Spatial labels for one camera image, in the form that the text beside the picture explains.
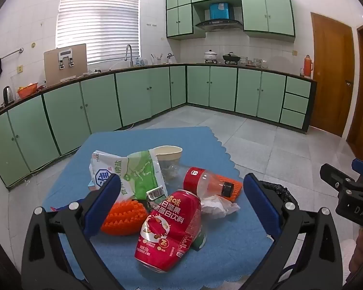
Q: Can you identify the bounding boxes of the orange basin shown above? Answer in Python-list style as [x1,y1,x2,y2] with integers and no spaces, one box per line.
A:
[16,83,38,99]

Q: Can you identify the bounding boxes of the white window blind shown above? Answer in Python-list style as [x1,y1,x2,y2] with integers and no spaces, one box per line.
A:
[55,0,141,65]

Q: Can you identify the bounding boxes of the steel electric kettle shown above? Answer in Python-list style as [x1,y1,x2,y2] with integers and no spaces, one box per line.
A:
[3,86,15,105]

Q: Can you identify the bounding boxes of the white green salt bag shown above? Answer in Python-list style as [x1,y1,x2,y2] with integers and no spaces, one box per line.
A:
[89,149,169,201]

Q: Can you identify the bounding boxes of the crushed red drink can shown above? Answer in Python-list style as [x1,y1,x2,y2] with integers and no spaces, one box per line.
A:
[135,189,207,273]

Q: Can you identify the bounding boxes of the orange ribbed brush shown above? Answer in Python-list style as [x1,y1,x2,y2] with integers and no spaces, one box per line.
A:
[221,174,243,201]

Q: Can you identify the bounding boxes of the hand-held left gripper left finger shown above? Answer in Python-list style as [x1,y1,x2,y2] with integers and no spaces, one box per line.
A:
[21,174,123,290]

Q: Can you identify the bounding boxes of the cardboard board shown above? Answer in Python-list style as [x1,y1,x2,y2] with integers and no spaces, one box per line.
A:
[44,43,88,86]

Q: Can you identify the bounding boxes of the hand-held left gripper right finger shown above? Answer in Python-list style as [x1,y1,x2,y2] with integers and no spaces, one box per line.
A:
[243,173,344,290]

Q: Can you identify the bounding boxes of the orange thermos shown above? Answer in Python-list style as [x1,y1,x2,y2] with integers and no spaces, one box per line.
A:
[303,55,314,78]

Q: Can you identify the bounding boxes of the wooden door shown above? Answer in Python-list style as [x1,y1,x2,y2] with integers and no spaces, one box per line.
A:
[310,12,355,137]

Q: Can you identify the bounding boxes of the green drawer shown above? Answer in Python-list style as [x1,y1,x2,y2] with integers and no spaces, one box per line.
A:
[286,76,311,98]
[280,109,306,129]
[284,93,309,114]

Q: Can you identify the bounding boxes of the clear plastic wrapper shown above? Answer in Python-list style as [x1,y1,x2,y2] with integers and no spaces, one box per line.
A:
[159,161,186,188]

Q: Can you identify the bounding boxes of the range hood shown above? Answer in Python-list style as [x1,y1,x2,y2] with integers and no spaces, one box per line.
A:
[194,19,243,31]

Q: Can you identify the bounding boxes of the blue foam mat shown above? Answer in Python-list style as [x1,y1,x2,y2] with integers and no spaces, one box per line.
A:
[44,126,274,290]

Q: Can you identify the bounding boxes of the beige paper cup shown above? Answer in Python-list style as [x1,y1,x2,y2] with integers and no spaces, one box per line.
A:
[153,145,183,165]

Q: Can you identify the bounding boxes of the plastic bottle red label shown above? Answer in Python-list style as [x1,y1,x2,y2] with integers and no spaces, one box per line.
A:
[183,167,235,201]

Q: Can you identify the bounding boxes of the white tissue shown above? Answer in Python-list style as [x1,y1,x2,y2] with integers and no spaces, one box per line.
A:
[200,195,240,219]

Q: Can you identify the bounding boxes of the green base cabinets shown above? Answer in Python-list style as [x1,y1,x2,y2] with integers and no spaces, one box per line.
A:
[0,63,318,188]

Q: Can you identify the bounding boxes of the green wall cabinets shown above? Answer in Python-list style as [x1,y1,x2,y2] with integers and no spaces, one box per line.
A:
[165,0,296,40]

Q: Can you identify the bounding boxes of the row of glass jars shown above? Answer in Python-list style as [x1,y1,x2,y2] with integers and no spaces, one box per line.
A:
[240,57,268,68]

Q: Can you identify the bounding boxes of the towel rail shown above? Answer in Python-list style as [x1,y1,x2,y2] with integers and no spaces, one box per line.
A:
[0,48,24,62]

